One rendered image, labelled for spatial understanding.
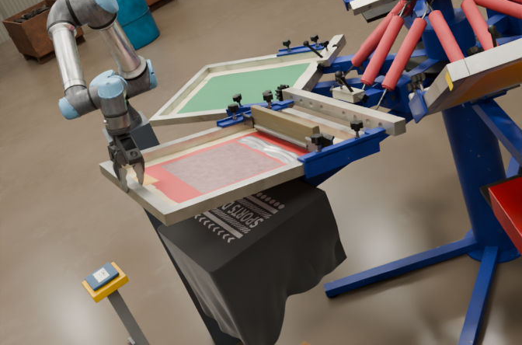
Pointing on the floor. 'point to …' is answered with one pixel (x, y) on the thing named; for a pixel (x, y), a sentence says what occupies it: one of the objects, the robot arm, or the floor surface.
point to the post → (119, 304)
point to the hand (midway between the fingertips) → (133, 187)
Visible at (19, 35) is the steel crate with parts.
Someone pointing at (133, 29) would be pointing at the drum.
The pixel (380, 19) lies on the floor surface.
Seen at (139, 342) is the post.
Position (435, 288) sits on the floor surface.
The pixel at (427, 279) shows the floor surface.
